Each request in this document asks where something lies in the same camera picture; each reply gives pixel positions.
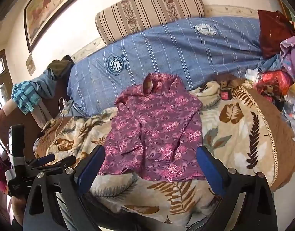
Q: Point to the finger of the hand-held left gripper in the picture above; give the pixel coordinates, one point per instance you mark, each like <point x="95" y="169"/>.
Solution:
<point x="45" y="159"/>
<point x="67" y="161"/>

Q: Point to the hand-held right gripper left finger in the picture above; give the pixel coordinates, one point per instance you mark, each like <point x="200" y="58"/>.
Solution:
<point x="89" y="168"/>

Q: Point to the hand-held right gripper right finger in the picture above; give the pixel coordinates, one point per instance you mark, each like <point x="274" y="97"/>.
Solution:
<point x="210" y="170"/>

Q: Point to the purple floral shirt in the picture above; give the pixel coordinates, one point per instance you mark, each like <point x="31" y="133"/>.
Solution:
<point x="159" y="130"/>

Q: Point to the beige leaf print blanket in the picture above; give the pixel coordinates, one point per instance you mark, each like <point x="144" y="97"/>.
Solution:
<point x="234" y="130"/>

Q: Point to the brown armchair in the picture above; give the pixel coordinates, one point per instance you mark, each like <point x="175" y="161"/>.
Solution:
<point x="10" y="120"/>

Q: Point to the white charger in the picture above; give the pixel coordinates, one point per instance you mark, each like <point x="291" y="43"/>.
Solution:
<point x="65" y="105"/>

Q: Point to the blue striped cloth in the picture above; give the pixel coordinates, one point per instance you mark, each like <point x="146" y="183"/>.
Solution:
<point x="25" y="97"/>

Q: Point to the blue denim cloth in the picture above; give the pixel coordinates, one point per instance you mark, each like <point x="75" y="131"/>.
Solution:
<point x="45" y="83"/>

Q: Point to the small red label jar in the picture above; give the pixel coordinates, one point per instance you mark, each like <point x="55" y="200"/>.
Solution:
<point x="225" y="94"/>

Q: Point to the brown furry cloth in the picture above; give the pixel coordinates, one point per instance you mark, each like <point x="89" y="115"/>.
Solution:
<point x="228" y="79"/>

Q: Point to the dark olive cloth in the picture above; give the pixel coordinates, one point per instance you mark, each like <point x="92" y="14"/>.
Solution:
<point x="61" y="66"/>

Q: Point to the clear plastic bag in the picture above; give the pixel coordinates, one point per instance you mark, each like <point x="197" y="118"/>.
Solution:
<point x="293" y="110"/>

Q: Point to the red plastic bag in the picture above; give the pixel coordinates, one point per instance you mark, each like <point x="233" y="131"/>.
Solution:
<point x="275" y="80"/>

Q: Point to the blue checked quilt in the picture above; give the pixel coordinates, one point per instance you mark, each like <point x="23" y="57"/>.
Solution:
<point x="166" y="57"/>

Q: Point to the lilac floral cloth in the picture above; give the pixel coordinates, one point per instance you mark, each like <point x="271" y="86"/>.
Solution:
<point x="291" y="55"/>

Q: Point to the dark red cloth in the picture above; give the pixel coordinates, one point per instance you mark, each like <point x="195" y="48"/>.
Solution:
<point x="275" y="33"/>

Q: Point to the beige striped cushion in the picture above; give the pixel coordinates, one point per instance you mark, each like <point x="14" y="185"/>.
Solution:
<point x="150" y="7"/>

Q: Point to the small wall sticker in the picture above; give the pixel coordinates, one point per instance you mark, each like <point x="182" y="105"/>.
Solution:
<point x="31" y="64"/>

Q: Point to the framed wall painting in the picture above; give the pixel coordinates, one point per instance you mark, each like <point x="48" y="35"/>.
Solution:
<point x="49" y="7"/>

